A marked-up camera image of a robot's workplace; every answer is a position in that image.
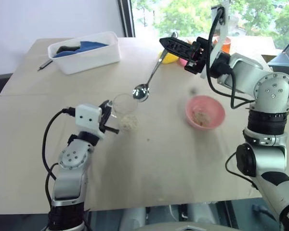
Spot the black object in bin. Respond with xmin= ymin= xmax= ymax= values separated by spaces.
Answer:
xmin=56 ymin=45 xmax=80 ymax=54

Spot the yellow plastic bowl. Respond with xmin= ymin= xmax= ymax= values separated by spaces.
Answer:
xmin=158 ymin=50 xmax=179 ymax=64

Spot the grey pen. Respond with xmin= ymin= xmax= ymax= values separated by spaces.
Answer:
xmin=37 ymin=59 xmax=54 ymax=71

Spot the blue cloth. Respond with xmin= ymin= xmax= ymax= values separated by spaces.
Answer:
xmin=52 ymin=40 xmax=109 ymax=58

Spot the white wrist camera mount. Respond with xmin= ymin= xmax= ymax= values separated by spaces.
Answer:
xmin=75 ymin=103 xmax=105 ymax=140
xmin=199 ymin=0 xmax=232 ymax=79

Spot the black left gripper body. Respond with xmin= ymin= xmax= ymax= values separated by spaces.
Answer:
xmin=98 ymin=101 xmax=113 ymax=133

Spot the pink plastic bowl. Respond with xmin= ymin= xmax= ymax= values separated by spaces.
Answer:
xmin=184 ymin=94 xmax=226 ymax=131

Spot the white plastic bin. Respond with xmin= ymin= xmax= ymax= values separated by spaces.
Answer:
xmin=47 ymin=31 xmax=122 ymax=76

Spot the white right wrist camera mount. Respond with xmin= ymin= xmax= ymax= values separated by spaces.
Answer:
xmin=199 ymin=0 xmax=232 ymax=79

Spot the dark laptop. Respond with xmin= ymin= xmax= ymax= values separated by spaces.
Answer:
xmin=266 ymin=30 xmax=289 ymax=74

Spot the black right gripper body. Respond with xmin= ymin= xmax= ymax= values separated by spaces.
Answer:
xmin=184 ymin=36 xmax=209 ymax=75

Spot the clear plastic cup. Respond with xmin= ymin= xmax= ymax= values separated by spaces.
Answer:
xmin=111 ymin=93 xmax=140 ymax=131

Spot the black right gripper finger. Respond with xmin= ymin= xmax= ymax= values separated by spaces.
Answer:
xmin=159 ymin=37 xmax=194 ymax=51
xmin=162 ymin=47 xmax=192 ymax=61

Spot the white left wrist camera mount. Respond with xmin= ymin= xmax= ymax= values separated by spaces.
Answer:
xmin=75 ymin=103 xmax=105 ymax=140

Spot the black window frame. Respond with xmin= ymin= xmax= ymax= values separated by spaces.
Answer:
xmin=118 ymin=0 xmax=136 ymax=38

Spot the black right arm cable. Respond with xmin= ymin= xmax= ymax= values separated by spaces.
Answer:
xmin=206 ymin=6 xmax=256 ymax=110

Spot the orange plastic cup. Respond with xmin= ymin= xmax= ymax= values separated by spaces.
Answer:
xmin=222 ymin=37 xmax=232 ymax=54

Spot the shiny metal spoon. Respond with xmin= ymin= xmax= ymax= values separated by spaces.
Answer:
xmin=131 ymin=31 xmax=179 ymax=103

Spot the oatmeal heap in bowl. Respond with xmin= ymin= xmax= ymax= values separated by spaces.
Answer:
xmin=192 ymin=110 xmax=212 ymax=127

